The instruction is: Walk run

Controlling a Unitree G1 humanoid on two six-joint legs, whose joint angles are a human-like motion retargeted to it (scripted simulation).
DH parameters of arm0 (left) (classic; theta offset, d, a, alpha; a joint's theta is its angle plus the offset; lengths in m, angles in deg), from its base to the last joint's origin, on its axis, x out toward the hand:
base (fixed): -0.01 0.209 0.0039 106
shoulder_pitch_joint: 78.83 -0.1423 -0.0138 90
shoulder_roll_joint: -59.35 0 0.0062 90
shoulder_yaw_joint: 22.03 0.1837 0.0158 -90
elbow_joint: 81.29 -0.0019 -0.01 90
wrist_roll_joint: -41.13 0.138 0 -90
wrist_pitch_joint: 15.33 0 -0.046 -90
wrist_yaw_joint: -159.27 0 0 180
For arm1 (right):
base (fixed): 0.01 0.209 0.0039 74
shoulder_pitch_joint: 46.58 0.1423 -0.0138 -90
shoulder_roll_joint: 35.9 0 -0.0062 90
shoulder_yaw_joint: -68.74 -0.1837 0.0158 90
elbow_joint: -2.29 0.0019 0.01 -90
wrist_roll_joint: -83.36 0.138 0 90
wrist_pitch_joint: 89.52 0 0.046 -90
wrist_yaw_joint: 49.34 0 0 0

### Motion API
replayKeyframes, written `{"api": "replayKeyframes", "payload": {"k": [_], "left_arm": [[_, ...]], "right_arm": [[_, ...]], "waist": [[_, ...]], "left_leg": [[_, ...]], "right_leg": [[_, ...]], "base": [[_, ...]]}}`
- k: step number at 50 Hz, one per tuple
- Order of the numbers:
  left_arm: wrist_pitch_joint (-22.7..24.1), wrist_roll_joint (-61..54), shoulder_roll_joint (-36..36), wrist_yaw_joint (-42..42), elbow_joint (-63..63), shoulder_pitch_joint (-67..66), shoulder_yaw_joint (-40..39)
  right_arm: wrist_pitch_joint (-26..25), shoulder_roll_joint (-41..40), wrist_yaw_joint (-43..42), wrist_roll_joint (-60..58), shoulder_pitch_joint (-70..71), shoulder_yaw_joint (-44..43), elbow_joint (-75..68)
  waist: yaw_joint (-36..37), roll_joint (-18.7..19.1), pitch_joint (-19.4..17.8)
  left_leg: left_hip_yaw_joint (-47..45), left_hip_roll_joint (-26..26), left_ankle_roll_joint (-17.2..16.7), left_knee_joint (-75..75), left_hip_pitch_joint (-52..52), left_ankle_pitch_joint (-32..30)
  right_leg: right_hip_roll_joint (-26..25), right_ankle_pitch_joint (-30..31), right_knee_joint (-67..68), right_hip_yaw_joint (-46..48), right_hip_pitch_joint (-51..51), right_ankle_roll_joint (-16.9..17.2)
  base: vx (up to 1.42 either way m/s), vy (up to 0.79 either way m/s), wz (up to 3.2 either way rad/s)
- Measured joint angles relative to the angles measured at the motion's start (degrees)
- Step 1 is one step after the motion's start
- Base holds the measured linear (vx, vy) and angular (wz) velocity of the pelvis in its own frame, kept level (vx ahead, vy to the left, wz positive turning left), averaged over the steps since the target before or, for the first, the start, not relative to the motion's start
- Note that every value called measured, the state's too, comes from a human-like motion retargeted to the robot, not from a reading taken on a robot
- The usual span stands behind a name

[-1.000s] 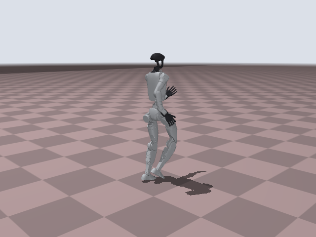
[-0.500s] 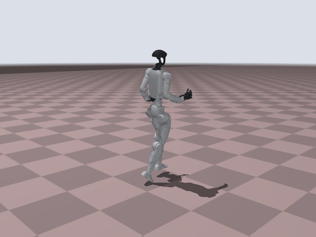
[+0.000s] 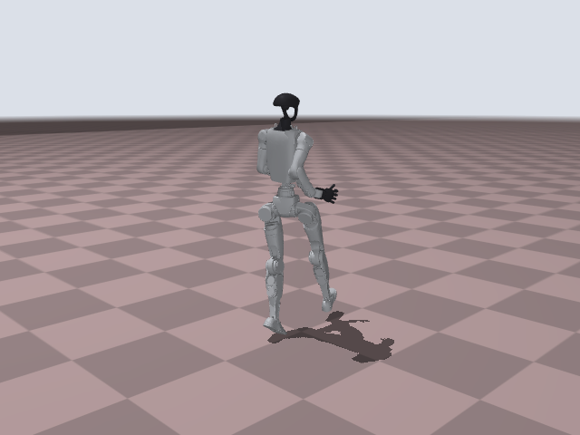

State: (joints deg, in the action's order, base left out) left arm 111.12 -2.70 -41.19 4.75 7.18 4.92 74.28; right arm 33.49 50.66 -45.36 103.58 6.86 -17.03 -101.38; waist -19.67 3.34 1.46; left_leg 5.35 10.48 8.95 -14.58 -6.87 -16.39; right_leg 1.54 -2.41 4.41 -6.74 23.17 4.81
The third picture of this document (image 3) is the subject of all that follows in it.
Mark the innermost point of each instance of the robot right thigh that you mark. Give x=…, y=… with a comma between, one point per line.
x=308, y=214

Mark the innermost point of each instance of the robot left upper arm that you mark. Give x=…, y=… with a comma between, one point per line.
x=261, y=154

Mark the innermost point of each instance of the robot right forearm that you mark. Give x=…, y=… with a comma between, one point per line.
x=304, y=184

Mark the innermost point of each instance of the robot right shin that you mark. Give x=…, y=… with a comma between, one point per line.
x=321, y=274

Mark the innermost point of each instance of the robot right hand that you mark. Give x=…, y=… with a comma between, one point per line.
x=328, y=194

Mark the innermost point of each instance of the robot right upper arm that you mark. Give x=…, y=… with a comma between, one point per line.
x=304, y=144

